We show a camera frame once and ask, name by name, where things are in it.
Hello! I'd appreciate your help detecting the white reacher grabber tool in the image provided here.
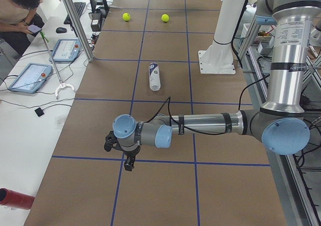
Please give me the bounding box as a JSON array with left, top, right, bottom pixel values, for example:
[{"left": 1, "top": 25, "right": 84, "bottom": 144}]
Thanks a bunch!
[{"left": 40, "top": 31, "right": 75, "bottom": 99}]

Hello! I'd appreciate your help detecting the blue teach pendant near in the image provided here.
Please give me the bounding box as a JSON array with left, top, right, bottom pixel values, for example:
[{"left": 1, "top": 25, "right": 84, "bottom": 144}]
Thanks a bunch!
[{"left": 9, "top": 63, "right": 52, "bottom": 94}]

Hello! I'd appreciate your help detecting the blue teach pendant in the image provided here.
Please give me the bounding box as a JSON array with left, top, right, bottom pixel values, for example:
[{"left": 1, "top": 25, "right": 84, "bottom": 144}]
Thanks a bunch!
[
  {"left": 9, "top": 63, "right": 52, "bottom": 94},
  {"left": 52, "top": 39, "right": 82, "bottom": 63}
]

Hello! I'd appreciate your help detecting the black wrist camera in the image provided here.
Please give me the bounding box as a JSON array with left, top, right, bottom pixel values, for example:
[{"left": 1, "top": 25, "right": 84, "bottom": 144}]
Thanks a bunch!
[{"left": 104, "top": 131, "right": 121, "bottom": 152}]

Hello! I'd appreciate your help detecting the black power adapter box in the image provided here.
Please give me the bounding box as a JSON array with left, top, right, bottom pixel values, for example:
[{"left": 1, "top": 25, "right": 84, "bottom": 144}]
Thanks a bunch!
[{"left": 91, "top": 13, "right": 102, "bottom": 32}]

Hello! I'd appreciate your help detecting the small black square puck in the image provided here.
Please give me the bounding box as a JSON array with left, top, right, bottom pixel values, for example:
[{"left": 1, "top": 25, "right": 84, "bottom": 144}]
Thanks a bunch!
[{"left": 35, "top": 107, "right": 45, "bottom": 117}]

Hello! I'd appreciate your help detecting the person in beige shirt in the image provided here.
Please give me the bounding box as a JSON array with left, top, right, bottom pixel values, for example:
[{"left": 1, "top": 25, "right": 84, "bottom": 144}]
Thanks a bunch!
[{"left": 1, "top": 0, "right": 45, "bottom": 56}]

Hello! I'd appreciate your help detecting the aluminium frame post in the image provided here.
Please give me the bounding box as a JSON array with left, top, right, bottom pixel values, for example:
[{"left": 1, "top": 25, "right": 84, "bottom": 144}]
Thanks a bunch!
[{"left": 63, "top": 0, "right": 94, "bottom": 62}]

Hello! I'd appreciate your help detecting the black computer mouse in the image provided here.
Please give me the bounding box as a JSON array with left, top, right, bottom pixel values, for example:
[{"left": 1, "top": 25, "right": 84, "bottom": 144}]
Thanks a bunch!
[{"left": 56, "top": 27, "right": 67, "bottom": 34}]

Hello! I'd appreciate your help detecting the red cylinder tube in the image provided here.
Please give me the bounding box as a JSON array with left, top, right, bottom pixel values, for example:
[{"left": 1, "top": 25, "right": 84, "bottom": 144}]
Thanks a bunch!
[{"left": 1, "top": 188, "right": 35, "bottom": 210}]

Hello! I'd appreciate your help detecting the blue teach pendant far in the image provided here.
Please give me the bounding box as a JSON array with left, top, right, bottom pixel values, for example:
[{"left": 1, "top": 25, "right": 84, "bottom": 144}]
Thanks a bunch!
[{"left": 52, "top": 39, "right": 82, "bottom": 63}]

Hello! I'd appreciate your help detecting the black keyboard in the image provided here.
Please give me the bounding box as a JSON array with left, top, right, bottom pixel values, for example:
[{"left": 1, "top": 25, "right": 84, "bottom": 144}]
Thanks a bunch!
[{"left": 63, "top": 2, "right": 87, "bottom": 25}]

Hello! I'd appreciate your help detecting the white camera stand post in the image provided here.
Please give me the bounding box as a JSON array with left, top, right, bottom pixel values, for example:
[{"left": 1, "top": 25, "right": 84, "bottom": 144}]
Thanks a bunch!
[{"left": 198, "top": 0, "right": 248, "bottom": 75}]

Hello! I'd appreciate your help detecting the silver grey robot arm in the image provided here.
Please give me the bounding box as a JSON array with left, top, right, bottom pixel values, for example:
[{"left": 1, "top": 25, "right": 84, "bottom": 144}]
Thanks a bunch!
[{"left": 104, "top": 0, "right": 320, "bottom": 171}]

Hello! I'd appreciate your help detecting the yellow tennis ball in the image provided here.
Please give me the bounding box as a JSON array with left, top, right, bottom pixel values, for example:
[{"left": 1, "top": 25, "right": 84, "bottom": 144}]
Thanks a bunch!
[
  {"left": 161, "top": 14, "right": 170, "bottom": 23},
  {"left": 122, "top": 13, "right": 131, "bottom": 22}
]

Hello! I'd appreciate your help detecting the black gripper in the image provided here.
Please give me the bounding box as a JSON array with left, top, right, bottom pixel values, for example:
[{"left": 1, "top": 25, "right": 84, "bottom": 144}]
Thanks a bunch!
[{"left": 122, "top": 145, "right": 141, "bottom": 171}]

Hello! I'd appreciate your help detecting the smartphone in hand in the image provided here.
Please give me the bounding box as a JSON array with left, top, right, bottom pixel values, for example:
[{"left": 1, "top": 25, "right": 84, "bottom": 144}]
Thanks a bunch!
[{"left": 27, "top": 25, "right": 42, "bottom": 34}]

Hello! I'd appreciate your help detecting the clear tennis ball can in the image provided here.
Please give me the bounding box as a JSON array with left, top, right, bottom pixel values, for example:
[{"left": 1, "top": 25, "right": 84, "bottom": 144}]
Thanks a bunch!
[{"left": 148, "top": 63, "right": 161, "bottom": 91}]

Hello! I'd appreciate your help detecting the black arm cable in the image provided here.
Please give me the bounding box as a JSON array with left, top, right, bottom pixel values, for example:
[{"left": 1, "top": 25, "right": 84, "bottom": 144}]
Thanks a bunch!
[{"left": 146, "top": 72, "right": 271, "bottom": 136}]

